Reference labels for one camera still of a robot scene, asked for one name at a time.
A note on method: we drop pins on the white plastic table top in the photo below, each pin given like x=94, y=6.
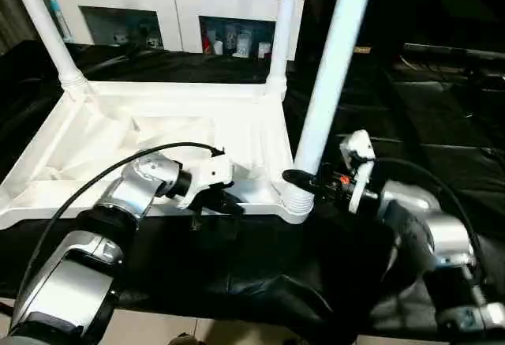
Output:
x=150, y=124

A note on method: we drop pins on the white plastic table leg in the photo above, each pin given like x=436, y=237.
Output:
x=47, y=29
x=280, y=25
x=331, y=69

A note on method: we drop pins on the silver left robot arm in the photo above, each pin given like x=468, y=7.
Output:
x=110, y=226

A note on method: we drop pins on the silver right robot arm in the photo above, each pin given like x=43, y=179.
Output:
x=434, y=226

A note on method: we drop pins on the black mat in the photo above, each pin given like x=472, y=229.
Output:
x=410, y=116

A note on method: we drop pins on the white glass-door cabinet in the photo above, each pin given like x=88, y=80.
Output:
x=173, y=1

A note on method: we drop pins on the grey curtain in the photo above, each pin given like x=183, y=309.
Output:
x=16, y=5

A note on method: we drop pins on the black metal rail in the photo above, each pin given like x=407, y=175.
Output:
x=458, y=54

